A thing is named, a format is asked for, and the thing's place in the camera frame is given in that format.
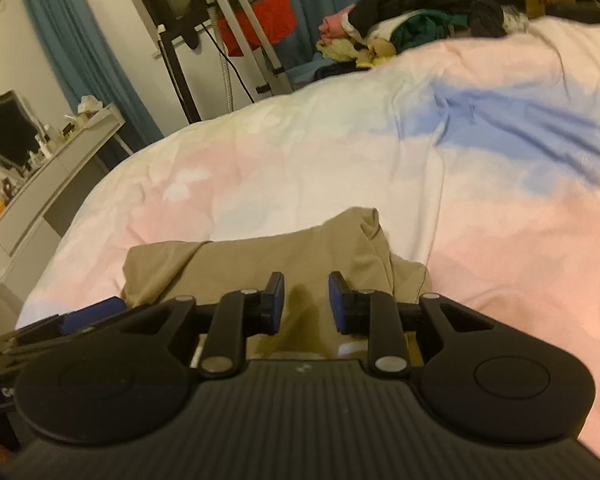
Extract group of cosmetic bottles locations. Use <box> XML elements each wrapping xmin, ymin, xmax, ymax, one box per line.
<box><xmin>25</xmin><ymin>117</ymin><xmax>81</xmax><ymax>171</ymax></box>

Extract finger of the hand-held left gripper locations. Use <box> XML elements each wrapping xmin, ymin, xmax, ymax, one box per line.
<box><xmin>15</xmin><ymin>296</ymin><xmax>129</xmax><ymax>347</ymax></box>

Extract black garment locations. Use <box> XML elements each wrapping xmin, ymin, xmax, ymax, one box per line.
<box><xmin>352</xmin><ymin>0</ymin><xmax>506</xmax><ymax>39</ymax></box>

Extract light blue cloth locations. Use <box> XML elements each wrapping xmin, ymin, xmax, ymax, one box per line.
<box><xmin>287</xmin><ymin>57</ymin><xmax>357</xmax><ymax>84</ymax></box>

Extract pink garment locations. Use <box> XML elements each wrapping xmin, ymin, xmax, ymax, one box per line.
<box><xmin>318</xmin><ymin>5</ymin><xmax>356</xmax><ymax>41</ymax></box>

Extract pastel tie-dye duvet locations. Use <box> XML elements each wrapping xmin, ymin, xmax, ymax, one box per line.
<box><xmin>15</xmin><ymin>14</ymin><xmax>600</xmax><ymax>466</ymax></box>

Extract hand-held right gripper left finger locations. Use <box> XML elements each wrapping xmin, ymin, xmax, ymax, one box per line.
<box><xmin>115</xmin><ymin>271</ymin><xmax>287</xmax><ymax>380</ymax></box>

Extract red cloth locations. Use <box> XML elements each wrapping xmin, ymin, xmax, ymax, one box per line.
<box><xmin>217</xmin><ymin>0</ymin><xmax>299</xmax><ymax>56</ymax></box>

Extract tissue box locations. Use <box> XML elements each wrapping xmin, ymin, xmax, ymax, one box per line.
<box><xmin>75</xmin><ymin>94</ymin><xmax>104</xmax><ymax>119</ymax></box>

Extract white crumpled clothes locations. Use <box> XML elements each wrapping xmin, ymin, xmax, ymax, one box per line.
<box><xmin>500</xmin><ymin>7</ymin><xmax>531</xmax><ymax>34</ymax></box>

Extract tan hoodie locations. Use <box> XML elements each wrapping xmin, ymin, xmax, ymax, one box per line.
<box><xmin>121</xmin><ymin>206</ymin><xmax>434</xmax><ymax>361</ymax></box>

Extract narrow blue curtain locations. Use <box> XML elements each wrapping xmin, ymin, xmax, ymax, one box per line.
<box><xmin>15</xmin><ymin>0</ymin><xmax>166</xmax><ymax>144</ymax></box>

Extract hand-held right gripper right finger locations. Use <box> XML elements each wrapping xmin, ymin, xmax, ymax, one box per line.
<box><xmin>327</xmin><ymin>270</ymin><xmax>496</xmax><ymax>377</ymax></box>

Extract pale yellow towel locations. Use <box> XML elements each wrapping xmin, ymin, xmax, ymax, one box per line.
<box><xmin>315</xmin><ymin>37</ymin><xmax>397</xmax><ymax>69</ymax></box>

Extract black metal stand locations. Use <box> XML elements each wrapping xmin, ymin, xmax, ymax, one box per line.
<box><xmin>154</xmin><ymin>14</ymin><xmax>204</xmax><ymax>124</ymax></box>

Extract garment steamer stand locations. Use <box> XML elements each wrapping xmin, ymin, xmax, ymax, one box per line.
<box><xmin>166</xmin><ymin>0</ymin><xmax>294</xmax><ymax>106</ymax></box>

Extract green garment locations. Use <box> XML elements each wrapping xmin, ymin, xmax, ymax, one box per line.
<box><xmin>391</xmin><ymin>10</ymin><xmax>469</xmax><ymax>46</ymax></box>

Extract white dressing table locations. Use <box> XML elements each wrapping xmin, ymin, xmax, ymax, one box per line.
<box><xmin>0</xmin><ymin>105</ymin><xmax>134</xmax><ymax>287</ymax></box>

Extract wavy-framed vanity mirror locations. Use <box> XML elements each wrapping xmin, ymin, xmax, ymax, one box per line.
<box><xmin>0</xmin><ymin>90</ymin><xmax>44</xmax><ymax>171</ymax></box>

